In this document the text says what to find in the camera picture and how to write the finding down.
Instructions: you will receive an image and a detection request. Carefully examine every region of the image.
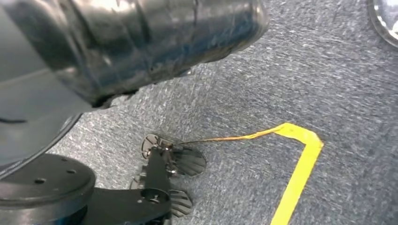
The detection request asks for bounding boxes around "black round robot joint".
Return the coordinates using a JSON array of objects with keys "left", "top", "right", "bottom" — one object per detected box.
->
[{"left": 0, "top": 153, "right": 96, "bottom": 225}]

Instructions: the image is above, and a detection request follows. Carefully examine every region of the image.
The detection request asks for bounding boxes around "yellow floor tape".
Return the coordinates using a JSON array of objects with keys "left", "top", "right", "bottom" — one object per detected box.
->
[{"left": 178, "top": 122, "right": 324, "bottom": 225}]

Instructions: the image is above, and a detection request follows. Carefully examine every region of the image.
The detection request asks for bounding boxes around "chrome stanchion post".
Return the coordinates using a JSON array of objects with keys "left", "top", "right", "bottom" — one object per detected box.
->
[{"left": 367, "top": 0, "right": 398, "bottom": 49}]

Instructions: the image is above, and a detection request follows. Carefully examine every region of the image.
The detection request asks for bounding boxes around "grey robot leg shell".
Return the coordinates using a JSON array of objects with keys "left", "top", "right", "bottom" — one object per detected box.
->
[{"left": 0, "top": 0, "right": 83, "bottom": 181}]

